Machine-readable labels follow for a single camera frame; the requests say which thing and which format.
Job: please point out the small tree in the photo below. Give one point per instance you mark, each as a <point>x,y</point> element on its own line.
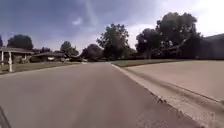
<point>68,49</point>
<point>91,51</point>

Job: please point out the tall leafy tree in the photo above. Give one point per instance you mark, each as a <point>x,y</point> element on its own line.
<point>114,40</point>

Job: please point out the grass lawn strip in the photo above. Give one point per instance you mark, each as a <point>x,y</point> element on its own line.
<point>146,62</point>

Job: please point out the dark bushy tree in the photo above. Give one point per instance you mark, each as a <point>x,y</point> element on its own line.
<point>148,41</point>

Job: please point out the grey asphalt road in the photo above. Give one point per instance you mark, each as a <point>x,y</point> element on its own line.
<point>83,100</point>

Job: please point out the big broad tree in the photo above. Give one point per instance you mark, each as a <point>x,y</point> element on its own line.
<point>176,31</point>

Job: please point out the wide concrete driveway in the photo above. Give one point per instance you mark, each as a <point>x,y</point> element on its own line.
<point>190,76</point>

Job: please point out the grass lawn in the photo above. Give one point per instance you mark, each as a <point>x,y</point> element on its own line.
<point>31,66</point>

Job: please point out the grey concrete kerb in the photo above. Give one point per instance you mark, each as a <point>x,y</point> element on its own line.
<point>186,104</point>

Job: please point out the round dark tree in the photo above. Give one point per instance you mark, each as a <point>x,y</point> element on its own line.
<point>20,41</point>

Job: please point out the long low brick house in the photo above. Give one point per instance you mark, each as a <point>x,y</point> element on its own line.
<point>15,53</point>

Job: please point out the dark building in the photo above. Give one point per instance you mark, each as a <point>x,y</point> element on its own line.
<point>213,46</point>

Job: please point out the white post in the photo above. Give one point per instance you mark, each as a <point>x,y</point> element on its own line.
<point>10,61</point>

